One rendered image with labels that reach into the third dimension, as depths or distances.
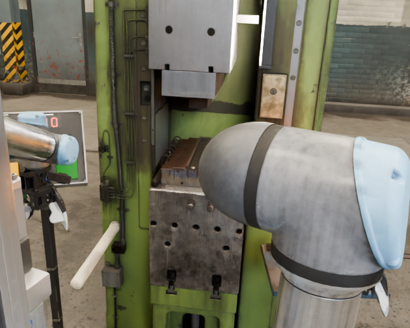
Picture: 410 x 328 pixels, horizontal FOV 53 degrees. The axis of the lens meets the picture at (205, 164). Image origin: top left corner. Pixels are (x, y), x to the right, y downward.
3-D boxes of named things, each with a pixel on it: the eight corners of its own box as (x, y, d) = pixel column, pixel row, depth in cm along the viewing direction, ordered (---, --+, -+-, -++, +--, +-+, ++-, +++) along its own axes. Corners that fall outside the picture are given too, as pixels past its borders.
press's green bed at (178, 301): (230, 379, 189) (237, 294, 173) (150, 368, 193) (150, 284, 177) (236, 300, 241) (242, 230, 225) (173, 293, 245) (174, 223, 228)
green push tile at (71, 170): (78, 178, 152) (76, 158, 153) (56, 180, 149) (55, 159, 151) (78, 179, 153) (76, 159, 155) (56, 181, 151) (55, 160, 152)
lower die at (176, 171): (210, 187, 164) (211, 168, 161) (161, 183, 166) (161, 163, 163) (219, 154, 204) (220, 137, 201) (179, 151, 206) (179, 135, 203)
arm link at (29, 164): (34, 146, 122) (56, 150, 120) (36, 160, 124) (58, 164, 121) (15, 153, 116) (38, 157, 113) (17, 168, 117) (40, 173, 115)
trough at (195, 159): (198, 170, 162) (198, 166, 162) (185, 168, 163) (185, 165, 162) (210, 139, 202) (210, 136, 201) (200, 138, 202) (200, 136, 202)
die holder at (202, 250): (238, 295, 173) (246, 197, 157) (149, 284, 176) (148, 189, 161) (243, 229, 225) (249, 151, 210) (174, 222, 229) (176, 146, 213)
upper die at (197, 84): (215, 99, 152) (216, 73, 149) (161, 95, 154) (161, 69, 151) (224, 81, 191) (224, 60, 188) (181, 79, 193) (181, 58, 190)
